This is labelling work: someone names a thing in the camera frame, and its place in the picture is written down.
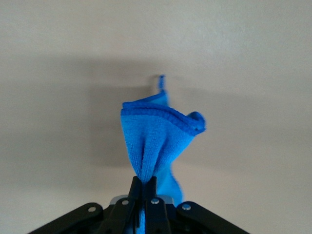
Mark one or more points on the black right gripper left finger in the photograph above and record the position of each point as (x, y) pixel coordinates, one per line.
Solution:
(132, 195)

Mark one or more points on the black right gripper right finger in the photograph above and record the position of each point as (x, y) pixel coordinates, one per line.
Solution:
(152, 195)

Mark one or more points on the blue microfibre towel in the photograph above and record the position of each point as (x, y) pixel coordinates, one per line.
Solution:
(151, 141)

